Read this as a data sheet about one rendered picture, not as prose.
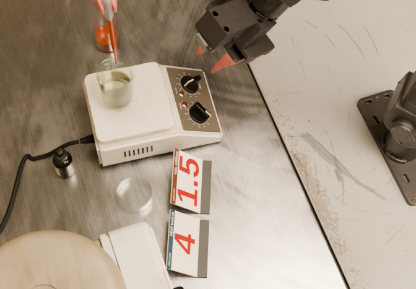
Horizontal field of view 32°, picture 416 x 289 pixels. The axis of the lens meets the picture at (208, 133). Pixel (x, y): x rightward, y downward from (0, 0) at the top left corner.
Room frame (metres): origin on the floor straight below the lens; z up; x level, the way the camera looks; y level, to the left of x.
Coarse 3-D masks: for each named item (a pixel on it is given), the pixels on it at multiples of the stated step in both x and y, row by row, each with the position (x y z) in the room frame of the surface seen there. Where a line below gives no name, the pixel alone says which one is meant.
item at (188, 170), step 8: (184, 160) 0.46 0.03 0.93; (192, 160) 0.47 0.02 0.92; (184, 168) 0.45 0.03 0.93; (192, 168) 0.46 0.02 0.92; (184, 176) 0.44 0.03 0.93; (192, 176) 0.44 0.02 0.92; (184, 184) 0.43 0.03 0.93; (192, 184) 0.43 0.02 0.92; (176, 192) 0.41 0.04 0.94; (184, 192) 0.41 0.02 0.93; (192, 192) 0.42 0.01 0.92; (176, 200) 0.40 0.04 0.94; (184, 200) 0.40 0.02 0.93; (192, 200) 0.41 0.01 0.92; (192, 208) 0.39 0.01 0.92
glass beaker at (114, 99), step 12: (108, 60) 0.55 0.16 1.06; (120, 60) 0.55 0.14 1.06; (96, 72) 0.53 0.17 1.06; (132, 72) 0.54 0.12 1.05; (132, 84) 0.53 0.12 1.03; (108, 96) 0.51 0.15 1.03; (120, 96) 0.51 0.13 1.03; (132, 96) 0.53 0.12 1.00; (108, 108) 0.51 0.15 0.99; (120, 108) 0.51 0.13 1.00
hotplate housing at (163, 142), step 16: (176, 112) 0.53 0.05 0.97; (176, 128) 0.50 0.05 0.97; (96, 144) 0.46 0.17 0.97; (112, 144) 0.46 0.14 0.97; (128, 144) 0.46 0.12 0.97; (144, 144) 0.47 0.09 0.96; (160, 144) 0.48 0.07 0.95; (176, 144) 0.49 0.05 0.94; (192, 144) 0.50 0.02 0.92; (208, 144) 0.51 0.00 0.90; (112, 160) 0.45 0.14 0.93; (128, 160) 0.46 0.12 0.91
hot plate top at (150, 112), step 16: (144, 64) 0.59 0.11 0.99; (96, 80) 0.55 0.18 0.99; (144, 80) 0.56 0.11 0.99; (160, 80) 0.57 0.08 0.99; (96, 96) 0.53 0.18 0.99; (144, 96) 0.54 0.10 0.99; (160, 96) 0.54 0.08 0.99; (96, 112) 0.50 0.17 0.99; (112, 112) 0.50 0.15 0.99; (128, 112) 0.51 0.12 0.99; (144, 112) 0.51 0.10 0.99; (160, 112) 0.51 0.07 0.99; (96, 128) 0.47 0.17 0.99; (112, 128) 0.48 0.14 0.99; (128, 128) 0.48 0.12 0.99; (144, 128) 0.48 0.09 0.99; (160, 128) 0.49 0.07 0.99
